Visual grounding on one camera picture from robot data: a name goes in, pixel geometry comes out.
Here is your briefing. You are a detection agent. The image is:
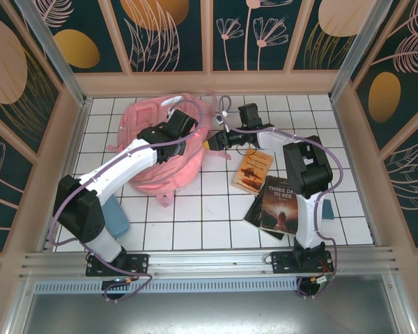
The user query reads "black book with antler print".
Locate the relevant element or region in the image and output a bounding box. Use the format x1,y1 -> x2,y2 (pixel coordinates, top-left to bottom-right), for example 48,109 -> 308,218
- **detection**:
243,198 -> 286,241

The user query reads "aluminium frame post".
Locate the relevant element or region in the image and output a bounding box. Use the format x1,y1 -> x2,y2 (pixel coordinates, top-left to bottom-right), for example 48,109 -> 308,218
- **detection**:
13,0 -> 93,109
329,0 -> 403,104

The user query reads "pink backpack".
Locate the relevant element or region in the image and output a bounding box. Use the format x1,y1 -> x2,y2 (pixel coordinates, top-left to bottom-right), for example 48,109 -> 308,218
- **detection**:
106,88 -> 233,209

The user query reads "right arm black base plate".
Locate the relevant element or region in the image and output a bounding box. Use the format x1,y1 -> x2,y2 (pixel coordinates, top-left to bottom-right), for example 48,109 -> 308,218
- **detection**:
270,250 -> 334,276

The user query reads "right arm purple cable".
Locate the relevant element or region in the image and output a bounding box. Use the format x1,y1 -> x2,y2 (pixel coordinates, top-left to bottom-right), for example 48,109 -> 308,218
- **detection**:
217,95 -> 343,302

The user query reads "small teal notebook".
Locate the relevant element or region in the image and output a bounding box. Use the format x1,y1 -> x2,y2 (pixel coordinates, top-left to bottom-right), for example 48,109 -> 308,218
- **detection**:
322,198 -> 335,221

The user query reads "dark red sunset cover book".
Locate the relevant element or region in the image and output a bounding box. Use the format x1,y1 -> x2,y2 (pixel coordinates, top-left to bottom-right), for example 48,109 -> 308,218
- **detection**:
256,175 -> 300,236

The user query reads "blue pencil case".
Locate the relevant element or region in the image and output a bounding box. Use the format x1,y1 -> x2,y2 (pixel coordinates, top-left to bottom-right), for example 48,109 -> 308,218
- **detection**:
100,200 -> 132,239

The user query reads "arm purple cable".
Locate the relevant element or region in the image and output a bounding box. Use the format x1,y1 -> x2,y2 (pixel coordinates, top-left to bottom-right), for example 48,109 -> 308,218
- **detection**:
217,95 -> 343,302
50,98 -> 212,303

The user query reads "aluminium mounting rail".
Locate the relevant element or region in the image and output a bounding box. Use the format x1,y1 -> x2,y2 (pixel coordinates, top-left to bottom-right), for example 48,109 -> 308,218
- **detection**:
19,246 -> 401,279

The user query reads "slotted grey cable duct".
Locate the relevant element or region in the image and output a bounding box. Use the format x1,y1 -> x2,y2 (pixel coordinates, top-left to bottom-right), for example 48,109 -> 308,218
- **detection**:
33,278 -> 300,294

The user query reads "orange paperback book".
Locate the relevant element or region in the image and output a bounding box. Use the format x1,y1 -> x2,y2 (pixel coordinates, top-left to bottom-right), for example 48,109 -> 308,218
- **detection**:
229,148 -> 274,194

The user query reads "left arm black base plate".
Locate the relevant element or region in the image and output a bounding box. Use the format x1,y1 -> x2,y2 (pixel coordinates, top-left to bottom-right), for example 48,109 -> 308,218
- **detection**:
86,253 -> 150,278

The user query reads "small green circuit board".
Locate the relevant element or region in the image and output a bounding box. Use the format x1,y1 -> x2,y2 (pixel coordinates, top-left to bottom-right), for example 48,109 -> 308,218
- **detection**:
313,273 -> 332,289

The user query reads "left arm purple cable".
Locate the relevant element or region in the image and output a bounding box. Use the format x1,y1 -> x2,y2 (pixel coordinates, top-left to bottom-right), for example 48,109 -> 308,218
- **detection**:
50,98 -> 212,303

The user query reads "grey metal sheet panel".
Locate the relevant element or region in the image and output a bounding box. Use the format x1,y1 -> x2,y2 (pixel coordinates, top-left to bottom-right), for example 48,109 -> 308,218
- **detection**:
6,273 -> 417,334

